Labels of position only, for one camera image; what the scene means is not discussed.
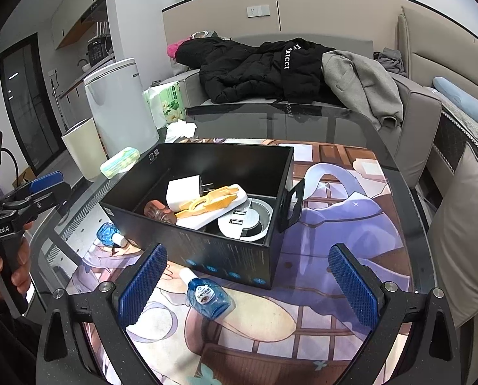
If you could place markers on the white rectangular device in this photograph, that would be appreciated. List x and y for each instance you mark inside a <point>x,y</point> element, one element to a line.
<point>197,222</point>

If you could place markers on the black puffer jacket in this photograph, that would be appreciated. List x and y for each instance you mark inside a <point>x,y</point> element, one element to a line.
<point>232,72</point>

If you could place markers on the black kitchen appliance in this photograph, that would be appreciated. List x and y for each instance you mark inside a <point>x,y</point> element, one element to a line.
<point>99,48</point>

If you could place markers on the green pill case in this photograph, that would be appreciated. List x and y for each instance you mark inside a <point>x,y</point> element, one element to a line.
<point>120,162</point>

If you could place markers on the beige cushion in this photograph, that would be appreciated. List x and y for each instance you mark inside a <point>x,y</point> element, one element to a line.
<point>453,237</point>

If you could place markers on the white wall switch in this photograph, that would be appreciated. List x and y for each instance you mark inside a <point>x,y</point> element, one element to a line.
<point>258,11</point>

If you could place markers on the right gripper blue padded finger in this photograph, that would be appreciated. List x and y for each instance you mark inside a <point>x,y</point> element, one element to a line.
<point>137,282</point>
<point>46,181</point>
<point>359,285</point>

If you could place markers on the brown amber bottle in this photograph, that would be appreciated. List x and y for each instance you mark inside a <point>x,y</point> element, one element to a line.
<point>156,210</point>

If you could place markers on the grey sofa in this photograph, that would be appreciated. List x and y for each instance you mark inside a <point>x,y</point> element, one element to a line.
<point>410,144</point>

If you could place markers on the black storage box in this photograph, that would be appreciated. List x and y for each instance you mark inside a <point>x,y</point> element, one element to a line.
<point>241,242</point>

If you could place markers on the crumpled white tissue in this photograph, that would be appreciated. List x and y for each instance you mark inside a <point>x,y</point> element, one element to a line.
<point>180,129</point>

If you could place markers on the grey hoodie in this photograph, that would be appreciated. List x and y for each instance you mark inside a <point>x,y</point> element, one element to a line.
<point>363,86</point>

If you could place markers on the white air purifier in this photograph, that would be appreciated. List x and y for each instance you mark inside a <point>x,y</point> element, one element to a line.
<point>116,100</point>

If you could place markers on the cream trash bin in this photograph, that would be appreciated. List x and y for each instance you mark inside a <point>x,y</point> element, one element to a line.
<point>85,147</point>

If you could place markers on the blue liquid bottle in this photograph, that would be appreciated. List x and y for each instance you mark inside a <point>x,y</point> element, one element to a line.
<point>207,297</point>
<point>108,235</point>

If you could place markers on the white charger cube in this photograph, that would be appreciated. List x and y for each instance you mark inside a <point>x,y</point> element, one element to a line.
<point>183,190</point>

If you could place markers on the anime printed desk mat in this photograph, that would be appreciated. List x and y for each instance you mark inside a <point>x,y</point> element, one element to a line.
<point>302,329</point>

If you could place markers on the green tissue pack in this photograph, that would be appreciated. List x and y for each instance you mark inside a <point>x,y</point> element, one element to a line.
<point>165,103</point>

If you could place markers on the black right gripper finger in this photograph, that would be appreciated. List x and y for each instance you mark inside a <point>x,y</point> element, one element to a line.
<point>29,204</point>

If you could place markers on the black glass door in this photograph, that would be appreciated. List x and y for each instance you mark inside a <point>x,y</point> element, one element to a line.
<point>29,109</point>

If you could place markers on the round grey usb hub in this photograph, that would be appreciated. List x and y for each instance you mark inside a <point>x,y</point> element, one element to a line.
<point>248,222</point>

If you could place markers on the yellow plastic tweezers tool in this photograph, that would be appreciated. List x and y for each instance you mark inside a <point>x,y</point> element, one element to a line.
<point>214,200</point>

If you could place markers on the light blue pillow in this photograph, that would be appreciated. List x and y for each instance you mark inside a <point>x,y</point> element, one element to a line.
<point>456,95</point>

